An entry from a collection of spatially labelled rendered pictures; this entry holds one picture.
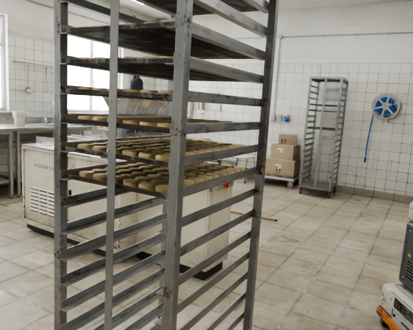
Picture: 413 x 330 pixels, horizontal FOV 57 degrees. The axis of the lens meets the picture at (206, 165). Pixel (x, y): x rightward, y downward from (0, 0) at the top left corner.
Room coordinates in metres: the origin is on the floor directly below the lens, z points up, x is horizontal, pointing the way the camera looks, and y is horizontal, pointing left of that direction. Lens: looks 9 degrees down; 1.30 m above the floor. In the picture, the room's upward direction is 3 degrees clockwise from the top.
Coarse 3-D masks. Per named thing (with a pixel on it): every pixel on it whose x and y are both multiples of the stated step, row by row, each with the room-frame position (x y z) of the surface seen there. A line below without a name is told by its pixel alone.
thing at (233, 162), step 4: (68, 136) 3.94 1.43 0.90; (72, 136) 3.94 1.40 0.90; (68, 140) 3.94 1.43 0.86; (72, 140) 3.91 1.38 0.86; (76, 140) 3.87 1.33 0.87; (80, 140) 3.84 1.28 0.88; (84, 140) 3.81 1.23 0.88; (212, 160) 3.02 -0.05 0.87; (216, 160) 3.00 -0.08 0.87; (224, 160) 2.96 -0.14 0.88; (228, 160) 2.94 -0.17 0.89; (232, 160) 2.93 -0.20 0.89; (236, 160) 2.91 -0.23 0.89; (232, 164) 2.93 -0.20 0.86; (236, 164) 2.92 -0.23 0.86
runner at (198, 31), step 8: (192, 24) 1.07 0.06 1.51; (192, 32) 1.07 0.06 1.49; (200, 32) 1.10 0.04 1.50; (208, 32) 1.15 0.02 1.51; (216, 32) 1.19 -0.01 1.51; (208, 40) 1.16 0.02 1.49; (216, 40) 1.19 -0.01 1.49; (224, 40) 1.23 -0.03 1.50; (232, 40) 1.28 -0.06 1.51; (232, 48) 1.30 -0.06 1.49; (240, 48) 1.34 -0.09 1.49; (248, 48) 1.40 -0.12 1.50; (256, 48) 1.46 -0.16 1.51; (256, 56) 1.46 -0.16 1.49; (264, 56) 1.53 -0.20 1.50
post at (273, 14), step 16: (272, 0) 1.53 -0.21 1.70; (272, 16) 1.52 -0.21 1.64; (272, 32) 1.52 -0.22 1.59; (272, 48) 1.52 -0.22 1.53; (272, 64) 1.53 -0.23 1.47; (272, 80) 1.54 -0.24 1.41; (256, 160) 1.53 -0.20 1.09; (256, 176) 1.53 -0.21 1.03; (256, 192) 1.53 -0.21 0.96; (256, 208) 1.52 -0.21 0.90; (256, 224) 1.52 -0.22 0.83; (256, 240) 1.52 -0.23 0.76; (256, 256) 1.53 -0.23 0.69
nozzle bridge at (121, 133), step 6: (96, 126) 3.01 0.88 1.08; (102, 126) 2.98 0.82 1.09; (96, 132) 3.01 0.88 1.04; (102, 132) 2.98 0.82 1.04; (120, 132) 2.88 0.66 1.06; (126, 132) 2.91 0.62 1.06; (132, 132) 3.08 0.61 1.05; (138, 132) 3.11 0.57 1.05; (144, 132) 3.15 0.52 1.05; (150, 132) 3.20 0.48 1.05; (156, 132) 3.27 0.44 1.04; (102, 138) 2.98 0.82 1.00; (102, 156) 2.98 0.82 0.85
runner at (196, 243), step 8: (240, 216) 1.43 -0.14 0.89; (248, 216) 1.50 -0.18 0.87; (224, 224) 1.31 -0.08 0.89; (232, 224) 1.37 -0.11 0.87; (208, 232) 1.21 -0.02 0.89; (216, 232) 1.26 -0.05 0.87; (192, 240) 1.13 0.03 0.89; (200, 240) 1.17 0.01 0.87; (208, 240) 1.22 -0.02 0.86; (184, 248) 1.09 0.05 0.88; (192, 248) 1.13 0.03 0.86; (160, 264) 1.01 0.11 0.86
